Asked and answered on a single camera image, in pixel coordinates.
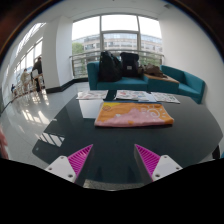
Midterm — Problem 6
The teal wood-topped side table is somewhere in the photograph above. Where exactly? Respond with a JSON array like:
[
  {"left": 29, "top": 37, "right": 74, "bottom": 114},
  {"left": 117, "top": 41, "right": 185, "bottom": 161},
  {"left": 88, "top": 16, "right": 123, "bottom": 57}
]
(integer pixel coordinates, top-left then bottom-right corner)
[{"left": 143, "top": 73, "right": 181, "bottom": 95}]

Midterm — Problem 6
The small black backpack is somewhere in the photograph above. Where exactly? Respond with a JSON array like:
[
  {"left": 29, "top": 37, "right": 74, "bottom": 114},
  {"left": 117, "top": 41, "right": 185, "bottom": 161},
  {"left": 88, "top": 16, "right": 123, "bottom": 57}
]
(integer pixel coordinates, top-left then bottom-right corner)
[{"left": 119, "top": 52, "right": 141, "bottom": 79}]

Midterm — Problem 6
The metal window railing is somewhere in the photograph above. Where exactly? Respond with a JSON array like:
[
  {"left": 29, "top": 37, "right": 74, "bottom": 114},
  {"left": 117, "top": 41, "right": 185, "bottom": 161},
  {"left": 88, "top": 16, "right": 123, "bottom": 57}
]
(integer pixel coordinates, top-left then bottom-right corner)
[{"left": 68, "top": 49, "right": 165, "bottom": 80}]

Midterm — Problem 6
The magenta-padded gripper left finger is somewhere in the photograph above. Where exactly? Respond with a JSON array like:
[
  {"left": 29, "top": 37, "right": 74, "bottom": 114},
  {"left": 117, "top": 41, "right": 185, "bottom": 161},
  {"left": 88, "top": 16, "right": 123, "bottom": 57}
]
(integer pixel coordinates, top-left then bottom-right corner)
[{"left": 44, "top": 143, "right": 98, "bottom": 188}]

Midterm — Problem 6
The teal armchair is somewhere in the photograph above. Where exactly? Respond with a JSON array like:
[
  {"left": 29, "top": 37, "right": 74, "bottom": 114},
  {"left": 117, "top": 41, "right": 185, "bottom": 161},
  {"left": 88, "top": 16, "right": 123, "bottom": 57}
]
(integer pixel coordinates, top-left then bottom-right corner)
[{"left": 160, "top": 64, "right": 206, "bottom": 105}]

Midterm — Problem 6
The brown jacket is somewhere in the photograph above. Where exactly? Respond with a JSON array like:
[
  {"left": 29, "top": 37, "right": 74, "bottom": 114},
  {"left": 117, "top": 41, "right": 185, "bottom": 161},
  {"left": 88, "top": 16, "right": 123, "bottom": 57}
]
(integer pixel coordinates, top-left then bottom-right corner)
[{"left": 138, "top": 63, "right": 168, "bottom": 79}]

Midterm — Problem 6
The teal two-seat sofa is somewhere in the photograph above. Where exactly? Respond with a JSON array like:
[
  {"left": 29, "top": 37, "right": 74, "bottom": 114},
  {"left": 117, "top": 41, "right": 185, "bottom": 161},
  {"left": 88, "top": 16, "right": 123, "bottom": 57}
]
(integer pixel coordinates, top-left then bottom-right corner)
[{"left": 86, "top": 60, "right": 150, "bottom": 92}]

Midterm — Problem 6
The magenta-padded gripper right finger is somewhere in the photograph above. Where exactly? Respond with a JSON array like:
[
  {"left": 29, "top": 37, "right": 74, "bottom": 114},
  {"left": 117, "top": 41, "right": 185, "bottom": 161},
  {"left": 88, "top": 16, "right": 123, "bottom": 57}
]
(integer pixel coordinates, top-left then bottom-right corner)
[{"left": 133, "top": 143, "right": 184, "bottom": 186}]

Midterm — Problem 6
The large black backpack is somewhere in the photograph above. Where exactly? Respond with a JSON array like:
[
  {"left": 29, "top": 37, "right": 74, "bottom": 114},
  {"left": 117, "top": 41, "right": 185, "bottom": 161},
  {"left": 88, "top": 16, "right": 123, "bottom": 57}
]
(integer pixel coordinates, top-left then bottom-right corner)
[{"left": 97, "top": 50, "right": 124, "bottom": 83}]

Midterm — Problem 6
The printed picture paper sheet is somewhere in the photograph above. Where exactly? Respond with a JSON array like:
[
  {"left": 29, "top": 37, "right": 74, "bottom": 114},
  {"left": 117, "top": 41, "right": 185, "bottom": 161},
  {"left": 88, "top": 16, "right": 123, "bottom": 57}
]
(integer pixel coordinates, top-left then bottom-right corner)
[
  {"left": 115, "top": 89, "right": 158, "bottom": 103},
  {"left": 151, "top": 92, "right": 181, "bottom": 105},
  {"left": 75, "top": 89, "right": 109, "bottom": 101}
]

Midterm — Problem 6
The group of wooden chairs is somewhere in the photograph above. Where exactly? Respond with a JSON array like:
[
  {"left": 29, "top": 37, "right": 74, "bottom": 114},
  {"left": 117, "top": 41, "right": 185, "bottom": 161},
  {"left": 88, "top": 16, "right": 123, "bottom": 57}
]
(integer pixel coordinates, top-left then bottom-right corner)
[{"left": 13, "top": 73, "right": 45, "bottom": 98}]

